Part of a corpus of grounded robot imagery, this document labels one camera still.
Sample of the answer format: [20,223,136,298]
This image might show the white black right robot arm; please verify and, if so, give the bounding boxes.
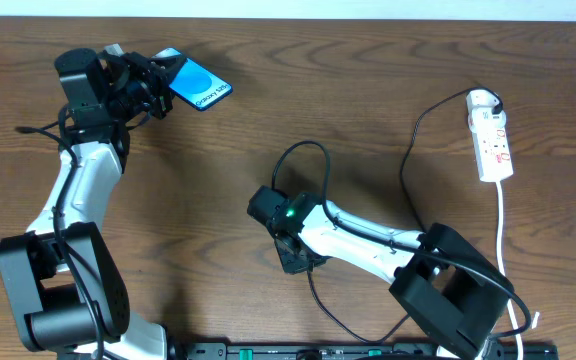
[247,186,514,359]

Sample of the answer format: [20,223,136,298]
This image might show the white power strip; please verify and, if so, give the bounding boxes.
[471,125,514,183]

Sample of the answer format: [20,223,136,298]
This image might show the black USB charging cable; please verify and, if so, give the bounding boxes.
[306,86,505,345]

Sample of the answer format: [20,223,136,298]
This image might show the white USB wall charger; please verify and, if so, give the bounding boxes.
[466,89,507,133]

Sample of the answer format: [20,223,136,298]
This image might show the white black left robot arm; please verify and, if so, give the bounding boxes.
[0,45,187,359]

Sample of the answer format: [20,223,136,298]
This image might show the white paper scrap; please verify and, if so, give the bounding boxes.
[531,311,540,329]

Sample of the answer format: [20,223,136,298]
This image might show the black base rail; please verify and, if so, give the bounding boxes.
[177,342,559,360]

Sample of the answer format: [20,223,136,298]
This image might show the blue Galaxy smartphone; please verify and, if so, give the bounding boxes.
[152,48,233,111]

